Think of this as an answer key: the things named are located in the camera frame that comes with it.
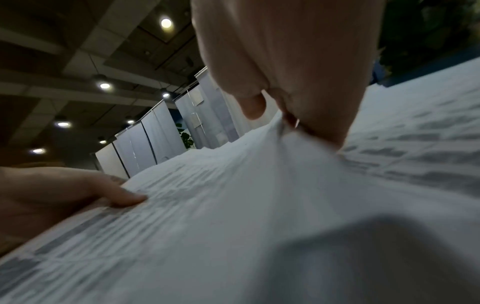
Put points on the dark green foliage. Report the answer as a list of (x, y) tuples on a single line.
[(427, 32)]

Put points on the green potted plant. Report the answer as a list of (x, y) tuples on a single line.
[(186, 139)]

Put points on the group of round ceiling lights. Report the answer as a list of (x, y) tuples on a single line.
[(105, 85)]

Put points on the person's left hand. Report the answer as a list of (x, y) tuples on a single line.
[(48, 196)]

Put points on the person's right hand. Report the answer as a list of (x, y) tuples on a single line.
[(285, 50)]

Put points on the printed white newspaper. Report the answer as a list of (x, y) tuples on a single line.
[(240, 213)]

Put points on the white partition screen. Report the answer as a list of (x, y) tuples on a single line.
[(204, 115), (142, 145)]

